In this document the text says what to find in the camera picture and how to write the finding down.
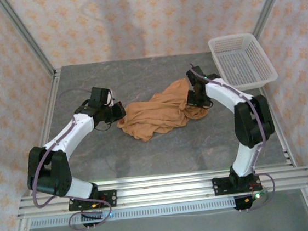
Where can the tan brown t-shirt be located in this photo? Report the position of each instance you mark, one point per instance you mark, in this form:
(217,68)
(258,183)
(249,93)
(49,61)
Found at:
(156,115)

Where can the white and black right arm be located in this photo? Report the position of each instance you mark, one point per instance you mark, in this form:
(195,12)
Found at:
(223,91)

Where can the white perforated plastic basket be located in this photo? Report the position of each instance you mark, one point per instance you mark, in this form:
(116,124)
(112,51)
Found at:
(242,64)

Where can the aluminium table side rail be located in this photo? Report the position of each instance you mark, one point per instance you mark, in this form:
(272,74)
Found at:
(287,148)
(47,118)

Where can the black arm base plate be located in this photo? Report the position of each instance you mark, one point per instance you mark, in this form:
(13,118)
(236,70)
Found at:
(110,198)
(219,187)

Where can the aluminium mounting rail beam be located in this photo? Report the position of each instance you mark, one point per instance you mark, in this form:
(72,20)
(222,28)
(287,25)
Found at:
(164,191)

